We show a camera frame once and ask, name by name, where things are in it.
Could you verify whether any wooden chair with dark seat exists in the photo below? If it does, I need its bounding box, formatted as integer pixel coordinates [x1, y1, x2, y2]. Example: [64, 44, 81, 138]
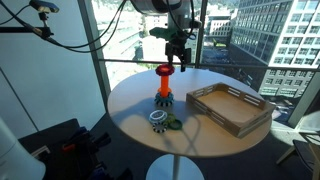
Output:
[275, 109, 320, 180]

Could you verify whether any blue-grey camera on stand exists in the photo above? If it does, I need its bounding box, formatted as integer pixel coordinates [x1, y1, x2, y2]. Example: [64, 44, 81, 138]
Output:
[29, 0, 60, 14]

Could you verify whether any black case with clamps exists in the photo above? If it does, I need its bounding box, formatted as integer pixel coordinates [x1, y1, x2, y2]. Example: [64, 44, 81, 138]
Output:
[18, 118, 134, 180]

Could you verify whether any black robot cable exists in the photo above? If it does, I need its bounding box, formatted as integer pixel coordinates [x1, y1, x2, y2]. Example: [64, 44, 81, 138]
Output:
[41, 0, 128, 54]

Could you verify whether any yellow-green bumpy ring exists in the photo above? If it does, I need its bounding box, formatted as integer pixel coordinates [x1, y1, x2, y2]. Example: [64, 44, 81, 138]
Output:
[165, 113, 178, 125]

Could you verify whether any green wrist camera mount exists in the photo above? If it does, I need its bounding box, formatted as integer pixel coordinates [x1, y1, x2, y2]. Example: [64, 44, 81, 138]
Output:
[148, 26, 198, 40]

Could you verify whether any dark window frame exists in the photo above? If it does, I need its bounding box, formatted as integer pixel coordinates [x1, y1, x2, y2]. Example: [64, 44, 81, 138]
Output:
[77, 0, 320, 129]

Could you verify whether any pink ribbed ring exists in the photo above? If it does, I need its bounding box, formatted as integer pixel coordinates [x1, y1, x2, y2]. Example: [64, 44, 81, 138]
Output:
[155, 63, 176, 77]

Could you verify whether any dark green ring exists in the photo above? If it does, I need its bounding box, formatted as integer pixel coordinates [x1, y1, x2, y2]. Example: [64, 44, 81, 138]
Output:
[167, 118, 184, 131]

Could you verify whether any teal black-white striped ring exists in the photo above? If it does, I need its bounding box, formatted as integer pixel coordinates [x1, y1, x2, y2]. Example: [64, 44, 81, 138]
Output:
[154, 92, 175, 108]

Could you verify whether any grey office building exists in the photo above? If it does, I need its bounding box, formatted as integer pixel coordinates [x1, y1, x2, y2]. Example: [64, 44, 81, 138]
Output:
[229, 0, 320, 98]

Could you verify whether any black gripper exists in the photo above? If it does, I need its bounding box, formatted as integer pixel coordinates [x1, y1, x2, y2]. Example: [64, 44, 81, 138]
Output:
[164, 38, 193, 73]

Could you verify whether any white rounded machine housing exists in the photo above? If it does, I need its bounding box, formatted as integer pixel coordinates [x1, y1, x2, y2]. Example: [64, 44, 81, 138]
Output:
[0, 116, 47, 180]

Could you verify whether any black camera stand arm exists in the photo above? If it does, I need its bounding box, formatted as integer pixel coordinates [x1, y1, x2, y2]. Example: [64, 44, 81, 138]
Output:
[0, 11, 55, 37]

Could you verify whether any clear ring with coloured beads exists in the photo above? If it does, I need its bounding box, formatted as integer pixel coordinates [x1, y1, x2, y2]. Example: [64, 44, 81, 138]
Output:
[148, 109, 168, 124]

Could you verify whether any orange stacking peg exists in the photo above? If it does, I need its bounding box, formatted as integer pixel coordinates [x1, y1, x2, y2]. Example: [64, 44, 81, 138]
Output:
[157, 74, 173, 99]

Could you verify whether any wooden slatted tray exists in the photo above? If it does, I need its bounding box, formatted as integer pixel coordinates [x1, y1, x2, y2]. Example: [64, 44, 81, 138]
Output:
[185, 82, 277, 139]

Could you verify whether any black camera cable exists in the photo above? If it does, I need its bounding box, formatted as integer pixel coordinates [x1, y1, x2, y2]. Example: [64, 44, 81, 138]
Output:
[0, 1, 46, 38]

